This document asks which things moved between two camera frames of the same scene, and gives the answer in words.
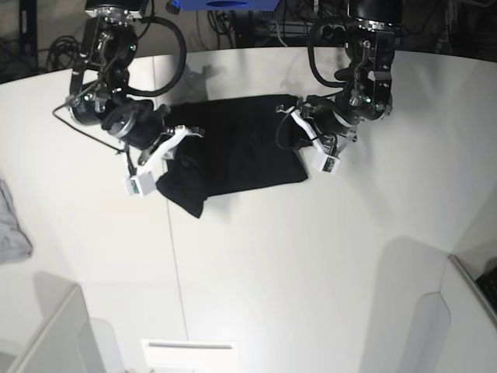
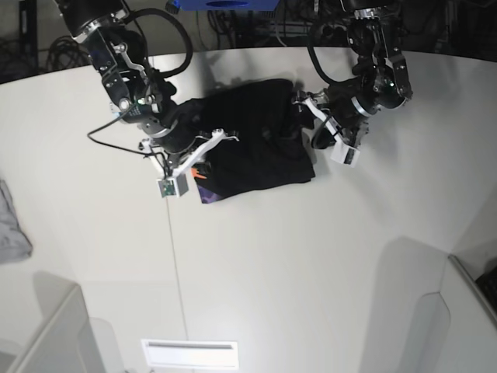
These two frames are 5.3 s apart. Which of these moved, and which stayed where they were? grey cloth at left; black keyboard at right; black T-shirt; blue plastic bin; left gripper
Moved: left gripper; black T-shirt
Stayed: blue plastic bin; grey cloth at left; black keyboard at right
